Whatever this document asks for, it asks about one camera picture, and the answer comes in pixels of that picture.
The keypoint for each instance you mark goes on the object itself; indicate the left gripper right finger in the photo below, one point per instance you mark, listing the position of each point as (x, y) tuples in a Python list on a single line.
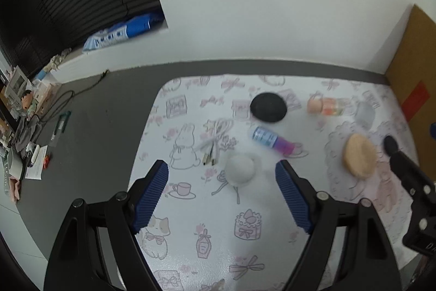
[(367, 259)]

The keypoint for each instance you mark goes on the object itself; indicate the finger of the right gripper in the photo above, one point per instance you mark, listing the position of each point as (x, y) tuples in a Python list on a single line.
[(432, 130), (413, 180)]

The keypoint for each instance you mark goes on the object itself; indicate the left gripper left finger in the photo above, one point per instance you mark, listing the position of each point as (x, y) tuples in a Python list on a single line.
[(76, 260)]

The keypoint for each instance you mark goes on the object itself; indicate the tan heart-shaped pouch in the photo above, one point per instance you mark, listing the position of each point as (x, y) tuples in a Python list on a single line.
[(360, 156)]

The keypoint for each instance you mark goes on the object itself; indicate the white round dome object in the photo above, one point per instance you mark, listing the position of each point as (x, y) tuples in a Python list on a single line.
[(239, 170)]

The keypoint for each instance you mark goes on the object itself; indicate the small black round puff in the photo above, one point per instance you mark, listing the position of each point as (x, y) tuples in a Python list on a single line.
[(390, 145)]

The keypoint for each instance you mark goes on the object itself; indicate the brown cardboard box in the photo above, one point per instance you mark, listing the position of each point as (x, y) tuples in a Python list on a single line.
[(411, 74)]

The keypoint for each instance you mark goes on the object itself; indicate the translucent white computer mouse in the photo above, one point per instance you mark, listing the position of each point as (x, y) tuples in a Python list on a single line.
[(365, 115)]

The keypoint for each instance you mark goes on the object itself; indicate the white paper booklet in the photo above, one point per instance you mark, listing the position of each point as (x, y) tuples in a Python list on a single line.
[(34, 171)]

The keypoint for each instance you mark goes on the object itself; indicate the clear bottle with pink cap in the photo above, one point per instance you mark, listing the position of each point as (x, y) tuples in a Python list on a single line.
[(330, 106)]

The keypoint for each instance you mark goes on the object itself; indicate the green tool on desk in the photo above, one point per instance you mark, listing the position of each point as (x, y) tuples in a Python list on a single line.
[(62, 122)]

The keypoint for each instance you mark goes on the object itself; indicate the patterned white pink table mat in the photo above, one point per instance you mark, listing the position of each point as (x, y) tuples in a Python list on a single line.
[(204, 230)]

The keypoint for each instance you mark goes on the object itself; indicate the small doll figure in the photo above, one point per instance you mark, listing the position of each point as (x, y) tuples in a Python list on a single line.
[(29, 103)]

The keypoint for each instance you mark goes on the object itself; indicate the large black round puff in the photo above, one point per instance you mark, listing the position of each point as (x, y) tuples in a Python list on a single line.
[(268, 107)]

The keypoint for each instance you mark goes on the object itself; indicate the blue pink tube bottle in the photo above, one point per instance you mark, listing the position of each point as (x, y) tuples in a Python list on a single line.
[(270, 139)]

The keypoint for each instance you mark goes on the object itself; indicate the white storage box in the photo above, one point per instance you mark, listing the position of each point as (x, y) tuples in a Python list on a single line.
[(16, 86)]

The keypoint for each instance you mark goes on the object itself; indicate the blue white plastic bag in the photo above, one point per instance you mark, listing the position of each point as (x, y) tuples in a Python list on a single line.
[(123, 31)]

